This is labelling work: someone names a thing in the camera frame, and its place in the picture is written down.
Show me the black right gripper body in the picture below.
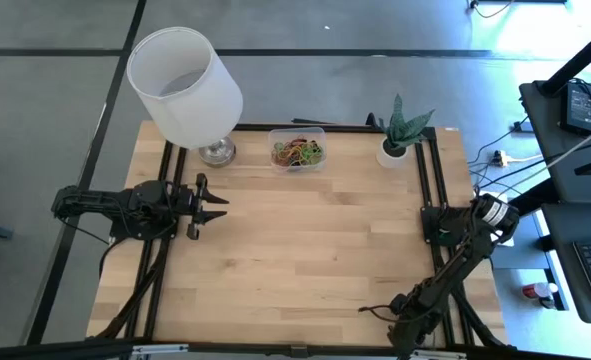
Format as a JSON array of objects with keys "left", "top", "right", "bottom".
[{"left": 388, "top": 284, "right": 446, "bottom": 334}]

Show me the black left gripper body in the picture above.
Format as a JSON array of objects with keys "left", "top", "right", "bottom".
[{"left": 172, "top": 173, "right": 208, "bottom": 241}]

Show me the clear plastic bin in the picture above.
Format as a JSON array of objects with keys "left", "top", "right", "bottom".
[{"left": 267, "top": 126, "right": 328, "bottom": 175}]

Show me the table lamp with white shade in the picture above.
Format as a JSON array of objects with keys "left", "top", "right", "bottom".
[{"left": 126, "top": 26, "right": 244, "bottom": 169}]

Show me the red and white bottle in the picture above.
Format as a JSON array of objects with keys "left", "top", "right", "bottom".
[{"left": 520, "top": 281, "right": 560, "bottom": 301}]

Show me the black desk with keyboard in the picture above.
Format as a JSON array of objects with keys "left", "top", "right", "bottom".
[{"left": 542, "top": 202, "right": 591, "bottom": 325}]

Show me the snake plant in white pot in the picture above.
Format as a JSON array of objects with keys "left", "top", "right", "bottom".
[{"left": 376, "top": 94, "right": 436, "bottom": 170}]

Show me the white power strip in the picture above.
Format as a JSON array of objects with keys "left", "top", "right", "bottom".
[{"left": 491, "top": 149, "right": 544, "bottom": 169}]

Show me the black power box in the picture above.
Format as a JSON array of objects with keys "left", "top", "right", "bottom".
[{"left": 560, "top": 81, "right": 591, "bottom": 135}]

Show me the black pole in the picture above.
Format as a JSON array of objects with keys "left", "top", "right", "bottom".
[{"left": 537, "top": 22, "right": 591, "bottom": 99}]

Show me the silver frame bracket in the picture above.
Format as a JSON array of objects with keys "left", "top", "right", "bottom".
[
  {"left": 130, "top": 343, "right": 190, "bottom": 357},
  {"left": 407, "top": 348, "right": 469, "bottom": 360}
]

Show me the black aluminium frame rail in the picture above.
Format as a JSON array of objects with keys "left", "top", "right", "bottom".
[
  {"left": 0, "top": 338, "right": 591, "bottom": 360},
  {"left": 414, "top": 128, "right": 456, "bottom": 346},
  {"left": 124, "top": 140, "right": 174, "bottom": 342},
  {"left": 234, "top": 123, "right": 436, "bottom": 134},
  {"left": 427, "top": 127, "right": 476, "bottom": 346},
  {"left": 144, "top": 144, "right": 189, "bottom": 342}
]

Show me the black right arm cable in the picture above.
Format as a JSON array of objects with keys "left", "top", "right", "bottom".
[{"left": 358, "top": 303, "right": 401, "bottom": 325}]

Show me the black diagonal frame brace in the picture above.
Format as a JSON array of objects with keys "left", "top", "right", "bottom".
[
  {"left": 437, "top": 259, "right": 516, "bottom": 350},
  {"left": 92, "top": 259, "right": 164, "bottom": 344}
]

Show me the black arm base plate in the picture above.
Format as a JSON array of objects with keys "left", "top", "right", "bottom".
[
  {"left": 108, "top": 199, "right": 180, "bottom": 240},
  {"left": 421, "top": 205, "right": 494, "bottom": 247}
]

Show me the white cable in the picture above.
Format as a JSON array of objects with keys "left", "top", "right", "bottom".
[{"left": 544, "top": 119, "right": 591, "bottom": 171}]

